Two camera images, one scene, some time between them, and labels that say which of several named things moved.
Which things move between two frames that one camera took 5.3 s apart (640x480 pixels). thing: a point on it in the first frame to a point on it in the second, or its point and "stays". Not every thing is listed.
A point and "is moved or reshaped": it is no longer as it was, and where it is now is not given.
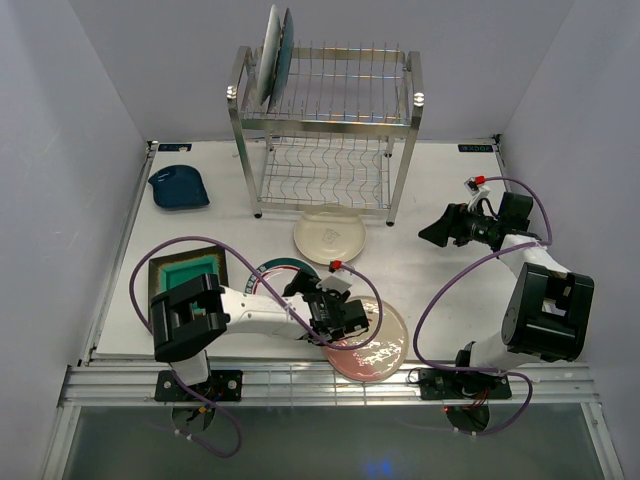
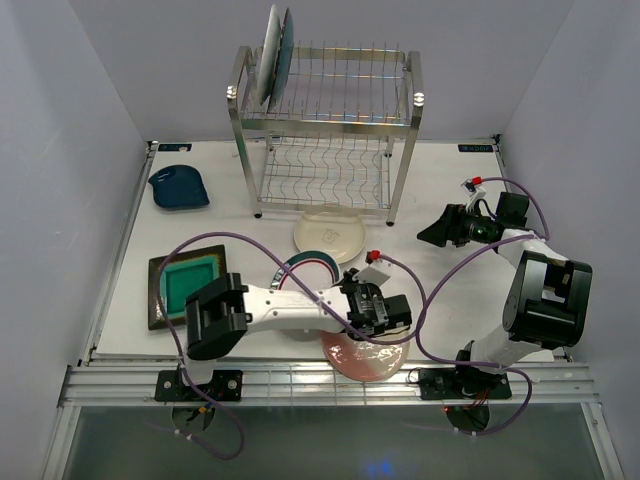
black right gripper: [453, 224] stays
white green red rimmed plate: [280, 272] is moved or reshaped
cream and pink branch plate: [381, 357] stays
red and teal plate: [268, 56] stays
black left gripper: [302, 283] to [349, 275]
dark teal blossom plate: [285, 57] stays
